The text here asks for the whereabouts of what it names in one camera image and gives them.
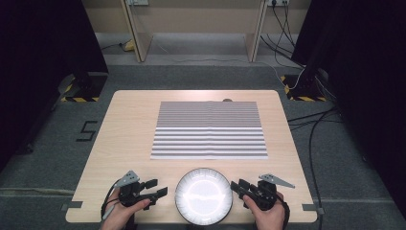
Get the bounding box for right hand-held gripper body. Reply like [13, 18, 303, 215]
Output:
[250, 172, 297, 212]

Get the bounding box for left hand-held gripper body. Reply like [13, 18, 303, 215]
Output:
[114, 170, 151, 209]

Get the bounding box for person's right hand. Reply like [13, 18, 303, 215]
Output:
[241, 191, 287, 230]

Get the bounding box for person's left hand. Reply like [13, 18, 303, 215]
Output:
[101, 189, 151, 230]

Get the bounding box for grey tape piece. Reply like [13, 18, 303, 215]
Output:
[59, 200, 84, 212]
[301, 203, 326, 216]

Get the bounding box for grey white striped placemat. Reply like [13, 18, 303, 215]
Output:
[149, 101, 269, 161]

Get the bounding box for black stand with striped base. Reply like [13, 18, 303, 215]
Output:
[280, 68, 329, 103]
[59, 70, 109, 104]

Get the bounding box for yellow floor object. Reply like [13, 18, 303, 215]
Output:
[122, 38, 136, 53]

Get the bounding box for light wooden desk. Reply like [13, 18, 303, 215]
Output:
[80, 0, 312, 63]

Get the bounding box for black curtain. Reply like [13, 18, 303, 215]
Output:
[290, 0, 406, 221]
[0, 0, 110, 173]

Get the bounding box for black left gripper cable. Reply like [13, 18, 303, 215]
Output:
[101, 180, 122, 222]

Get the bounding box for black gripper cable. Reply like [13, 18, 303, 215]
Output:
[101, 180, 122, 222]
[276, 194, 292, 230]

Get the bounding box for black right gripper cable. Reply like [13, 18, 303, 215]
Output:
[276, 194, 292, 230]

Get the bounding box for black floor cables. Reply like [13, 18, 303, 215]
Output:
[286, 105, 341, 230]

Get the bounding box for white floor cable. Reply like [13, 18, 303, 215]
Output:
[152, 39, 306, 91]

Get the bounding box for black socket cables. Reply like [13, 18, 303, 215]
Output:
[259, 3, 308, 70]

